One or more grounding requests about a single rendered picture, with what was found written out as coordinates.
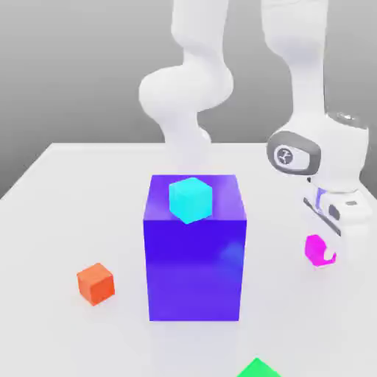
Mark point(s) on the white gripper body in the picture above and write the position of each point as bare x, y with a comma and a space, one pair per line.
325, 223

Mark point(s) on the small magenta cube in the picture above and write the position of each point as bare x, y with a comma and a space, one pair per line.
314, 250

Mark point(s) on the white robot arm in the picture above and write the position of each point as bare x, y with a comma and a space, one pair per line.
306, 73

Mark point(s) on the small cyan cube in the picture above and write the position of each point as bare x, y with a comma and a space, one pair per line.
190, 200

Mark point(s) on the small green cube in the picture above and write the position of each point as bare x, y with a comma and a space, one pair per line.
257, 369

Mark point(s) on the small orange cube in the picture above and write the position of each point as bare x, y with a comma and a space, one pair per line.
95, 284

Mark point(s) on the large purple box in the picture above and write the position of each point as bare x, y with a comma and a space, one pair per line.
194, 271

